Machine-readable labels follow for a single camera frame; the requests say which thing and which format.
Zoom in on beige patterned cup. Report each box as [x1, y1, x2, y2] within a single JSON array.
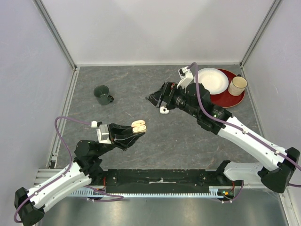
[[228, 76, 248, 96]]

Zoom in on aluminium frame rails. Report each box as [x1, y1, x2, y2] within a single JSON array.
[[33, 0, 301, 226]]

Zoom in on beige earbud charging case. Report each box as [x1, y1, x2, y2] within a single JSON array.
[[131, 120, 147, 133]]

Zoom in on white earbud charging case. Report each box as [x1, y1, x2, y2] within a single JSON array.
[[159, 106, 169, 114]]

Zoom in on dark green mug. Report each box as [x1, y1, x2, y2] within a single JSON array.
[[93, 85, 114, 105]]

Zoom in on white plate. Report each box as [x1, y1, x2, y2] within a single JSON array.
[[198, 68, 229, 95]]

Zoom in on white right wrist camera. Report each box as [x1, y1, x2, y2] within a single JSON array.
[[177, 67, 194, 89]]

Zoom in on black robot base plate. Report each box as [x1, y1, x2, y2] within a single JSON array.
[[89, 168, 245, 195]]

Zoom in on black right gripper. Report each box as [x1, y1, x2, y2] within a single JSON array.
[[145, 81, 200, 119]]

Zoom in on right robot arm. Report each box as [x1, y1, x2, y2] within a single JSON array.
[[146, 82, 300, 193]]

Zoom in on light blue cable duct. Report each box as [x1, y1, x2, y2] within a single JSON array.
[[68, 187, 223, 198]]

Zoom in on purple cable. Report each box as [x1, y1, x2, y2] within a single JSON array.
[[188, 62, 301, 204], [13, 116, 125, 223]]

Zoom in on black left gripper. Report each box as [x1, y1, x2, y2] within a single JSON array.
[[95, 122, 145, 157]]

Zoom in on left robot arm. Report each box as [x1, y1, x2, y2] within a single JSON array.
[[14, 120, 146, 226]]

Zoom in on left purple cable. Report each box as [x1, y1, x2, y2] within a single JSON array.
[[13, 116, 125, 223]]

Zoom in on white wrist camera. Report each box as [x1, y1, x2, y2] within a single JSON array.
[[177, 67, 194, 89], [91, 121, 112, 145]]

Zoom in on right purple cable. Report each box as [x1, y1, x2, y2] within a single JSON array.
[[188, 62, 301, 204]]

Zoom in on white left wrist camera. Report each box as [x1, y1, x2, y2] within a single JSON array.
[[91, 121, 112, 145]]

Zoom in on red round tray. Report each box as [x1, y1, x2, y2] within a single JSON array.
[[210, 69, 245, 108]]

